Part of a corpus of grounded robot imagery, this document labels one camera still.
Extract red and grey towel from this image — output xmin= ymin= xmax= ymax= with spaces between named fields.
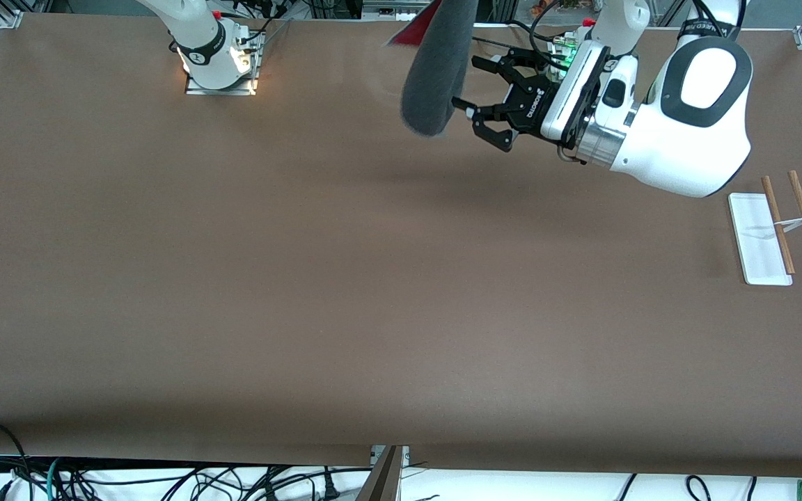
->
xmin=386 ymin=0 xmax=480 ymax=138

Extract wooden rack rod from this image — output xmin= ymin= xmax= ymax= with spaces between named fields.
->
xmin=761 ymin=175 xmax=796 ymax=275

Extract white rack base tray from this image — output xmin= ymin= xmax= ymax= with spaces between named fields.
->
xmin=728 ymin=193 xmax=794 ymax=287

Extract grey equipment box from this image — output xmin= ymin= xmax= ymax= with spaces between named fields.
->
xmin=363 ymin=0 xmax=437 ymax=22

